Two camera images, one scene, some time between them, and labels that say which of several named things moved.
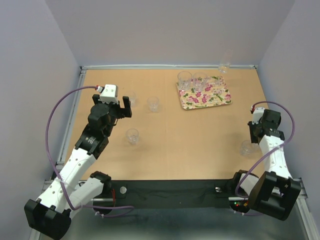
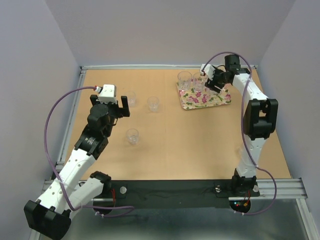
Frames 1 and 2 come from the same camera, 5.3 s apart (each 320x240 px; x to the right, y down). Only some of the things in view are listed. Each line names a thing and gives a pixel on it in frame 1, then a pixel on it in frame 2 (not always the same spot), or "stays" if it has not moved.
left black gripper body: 115,110 stays
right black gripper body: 259,125 -> 219,76
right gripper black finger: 252,132 -> 217,87
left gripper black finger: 128,112 stays
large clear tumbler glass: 184,80 stays
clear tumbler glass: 200,80 stays
